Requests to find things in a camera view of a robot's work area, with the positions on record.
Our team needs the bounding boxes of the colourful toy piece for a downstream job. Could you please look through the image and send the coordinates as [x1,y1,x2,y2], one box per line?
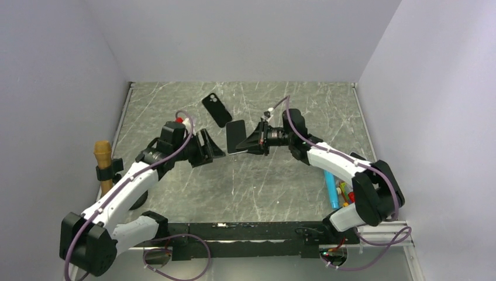
[336,180,351,207]

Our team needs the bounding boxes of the aluminium front frame rail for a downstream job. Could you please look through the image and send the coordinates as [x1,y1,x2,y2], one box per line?
[357,221,414,246]

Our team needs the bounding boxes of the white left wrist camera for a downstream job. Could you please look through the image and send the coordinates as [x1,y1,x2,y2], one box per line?
[175,117,195,138]

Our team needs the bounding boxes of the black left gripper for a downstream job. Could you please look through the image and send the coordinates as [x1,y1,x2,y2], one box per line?
[173,129,225,168]

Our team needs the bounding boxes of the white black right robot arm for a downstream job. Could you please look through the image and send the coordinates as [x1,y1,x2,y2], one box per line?
[236,108,405,244]

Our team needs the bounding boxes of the aluminium table edge rail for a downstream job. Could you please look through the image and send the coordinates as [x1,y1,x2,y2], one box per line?
[95,82,136,203]

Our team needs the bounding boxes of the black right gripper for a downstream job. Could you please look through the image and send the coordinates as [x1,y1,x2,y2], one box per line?
[237,119,294,156]

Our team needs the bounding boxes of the black phone case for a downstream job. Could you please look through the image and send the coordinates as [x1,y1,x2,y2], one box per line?
[201,92,233,128]

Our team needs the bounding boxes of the red blue toy bricks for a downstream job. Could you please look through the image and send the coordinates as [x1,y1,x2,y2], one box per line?
[346,191,355,204]

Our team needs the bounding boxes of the black smartphone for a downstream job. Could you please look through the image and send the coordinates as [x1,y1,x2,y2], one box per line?
[225,120,246,155]

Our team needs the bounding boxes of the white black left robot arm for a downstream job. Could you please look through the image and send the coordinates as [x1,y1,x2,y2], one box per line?
[59,121,226,276]

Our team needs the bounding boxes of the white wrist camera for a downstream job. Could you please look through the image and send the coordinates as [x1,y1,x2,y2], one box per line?
[175,117,195,138]
[263,107,274,122]

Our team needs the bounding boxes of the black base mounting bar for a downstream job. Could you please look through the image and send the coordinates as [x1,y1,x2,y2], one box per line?
[129,221,361,261]

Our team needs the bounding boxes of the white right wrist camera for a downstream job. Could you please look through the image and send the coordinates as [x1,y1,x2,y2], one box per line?
[263,107,274,122]

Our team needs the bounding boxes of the blue toy microphone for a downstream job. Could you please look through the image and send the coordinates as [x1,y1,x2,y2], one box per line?
[324,170,339,210]

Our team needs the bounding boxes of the lilac cased smartphone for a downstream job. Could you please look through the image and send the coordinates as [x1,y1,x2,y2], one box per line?
[350,152,367,161]

